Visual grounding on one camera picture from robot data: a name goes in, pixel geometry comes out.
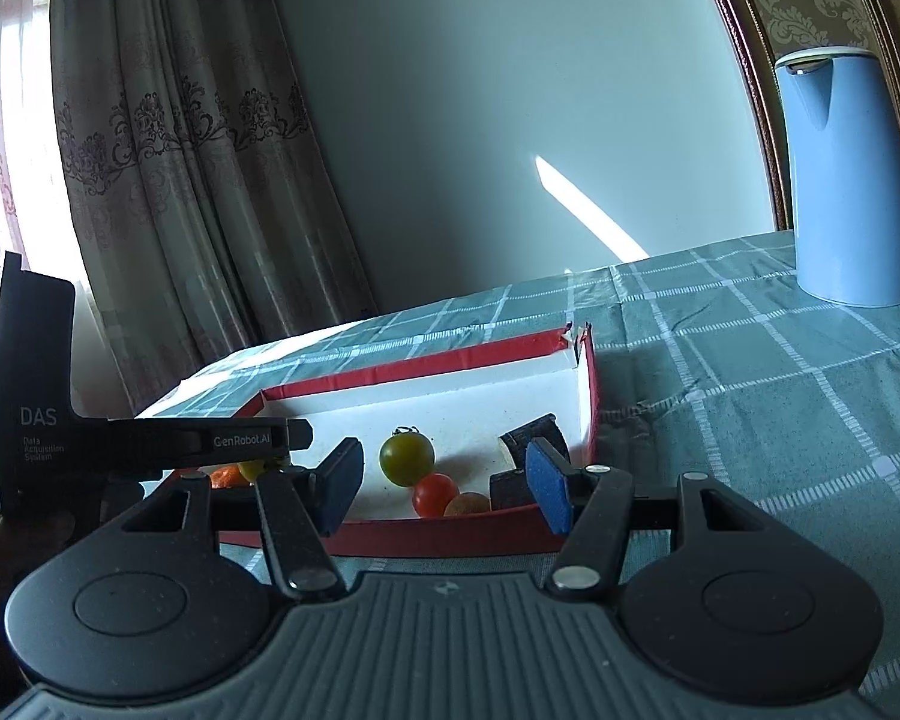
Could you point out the orange mandarin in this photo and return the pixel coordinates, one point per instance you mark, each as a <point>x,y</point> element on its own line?
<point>228,477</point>

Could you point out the eggplant slice piece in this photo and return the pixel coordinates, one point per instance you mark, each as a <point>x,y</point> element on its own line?
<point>513,444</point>

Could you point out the brown patterned curtain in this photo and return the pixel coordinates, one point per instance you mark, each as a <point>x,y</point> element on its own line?
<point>159,155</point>

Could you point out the green tomato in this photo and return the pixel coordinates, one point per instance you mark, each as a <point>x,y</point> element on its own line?
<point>407,456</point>
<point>251,470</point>

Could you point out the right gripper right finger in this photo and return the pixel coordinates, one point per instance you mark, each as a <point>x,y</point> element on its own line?
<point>589,507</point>

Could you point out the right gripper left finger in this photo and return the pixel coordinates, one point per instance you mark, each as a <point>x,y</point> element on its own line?
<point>299,507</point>

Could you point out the red cherry tomato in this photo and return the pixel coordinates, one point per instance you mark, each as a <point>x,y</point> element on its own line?
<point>432,494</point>

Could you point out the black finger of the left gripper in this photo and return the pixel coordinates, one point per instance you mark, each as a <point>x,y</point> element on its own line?
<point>144,448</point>

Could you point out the red shallow cardboard box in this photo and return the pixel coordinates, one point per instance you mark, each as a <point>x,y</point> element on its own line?
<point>463,400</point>

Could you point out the light blue kettle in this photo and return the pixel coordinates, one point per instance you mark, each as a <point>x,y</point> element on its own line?
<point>843,145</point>

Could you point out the small brown round fruit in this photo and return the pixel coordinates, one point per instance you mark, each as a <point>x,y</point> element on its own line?
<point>467,504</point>

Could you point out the teal plaid bed sheet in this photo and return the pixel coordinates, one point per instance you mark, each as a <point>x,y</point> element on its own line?
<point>708,360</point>

